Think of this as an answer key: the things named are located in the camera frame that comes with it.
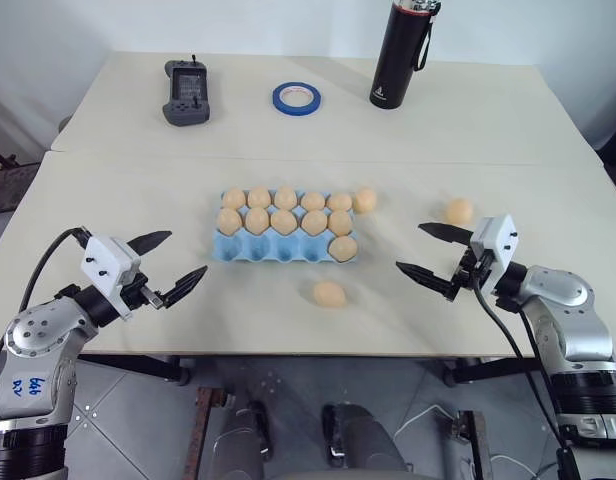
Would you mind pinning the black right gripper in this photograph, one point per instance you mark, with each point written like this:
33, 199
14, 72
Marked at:
470, 272

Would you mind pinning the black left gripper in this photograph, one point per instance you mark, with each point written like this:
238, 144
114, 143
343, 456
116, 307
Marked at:
135, 292

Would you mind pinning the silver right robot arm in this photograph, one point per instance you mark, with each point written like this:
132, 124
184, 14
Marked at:
578, 320

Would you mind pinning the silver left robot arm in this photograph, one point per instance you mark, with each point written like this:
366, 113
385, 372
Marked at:
43, 340

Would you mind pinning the light blue egg tray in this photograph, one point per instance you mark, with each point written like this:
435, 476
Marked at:
268, 250

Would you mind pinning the beige egg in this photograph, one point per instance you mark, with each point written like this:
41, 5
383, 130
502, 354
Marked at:
283, 222
312, 201
234, 198
228, 221
285, 198
339, 222
459, 211
366, 200
339, 202
257, 220
329, 294
314, 223
259, 197
343, 249

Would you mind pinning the grey handheld remote controller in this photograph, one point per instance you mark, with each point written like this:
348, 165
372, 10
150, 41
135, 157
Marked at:
187, 95

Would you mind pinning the rusty metal stand bar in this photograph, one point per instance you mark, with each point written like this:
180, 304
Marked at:
203, 435
475, 445

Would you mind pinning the dark rounded robot leg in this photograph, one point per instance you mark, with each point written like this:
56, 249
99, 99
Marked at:
363, 440
243, 440

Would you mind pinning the dark background object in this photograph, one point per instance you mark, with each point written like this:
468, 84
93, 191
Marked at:
613, 155

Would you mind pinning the blue tape roll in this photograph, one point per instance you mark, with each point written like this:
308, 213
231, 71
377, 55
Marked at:
297, 98

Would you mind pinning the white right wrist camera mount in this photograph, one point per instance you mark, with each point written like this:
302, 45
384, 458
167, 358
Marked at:
495, 240

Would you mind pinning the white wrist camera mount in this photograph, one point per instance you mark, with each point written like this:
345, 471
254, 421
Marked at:
495, 240
105, 260

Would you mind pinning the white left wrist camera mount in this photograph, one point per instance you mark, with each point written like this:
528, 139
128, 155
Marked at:
105, 260

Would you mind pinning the black table frame bar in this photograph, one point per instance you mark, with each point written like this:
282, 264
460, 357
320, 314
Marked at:
138, 367
488, 370

